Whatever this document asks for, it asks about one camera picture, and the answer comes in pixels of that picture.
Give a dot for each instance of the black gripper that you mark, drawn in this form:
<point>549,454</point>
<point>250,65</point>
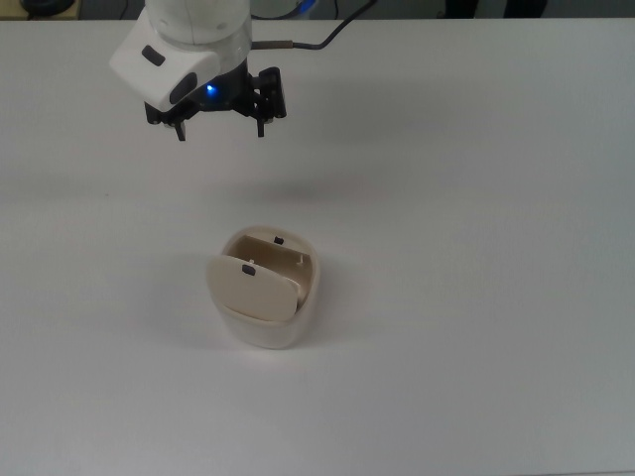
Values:
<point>228,94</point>

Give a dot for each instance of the cream trash can lid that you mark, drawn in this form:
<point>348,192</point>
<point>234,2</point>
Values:
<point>253,292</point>

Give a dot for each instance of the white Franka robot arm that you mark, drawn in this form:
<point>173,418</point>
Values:
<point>193,25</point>

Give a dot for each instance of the small white trash can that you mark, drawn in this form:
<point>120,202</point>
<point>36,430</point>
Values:
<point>278,332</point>

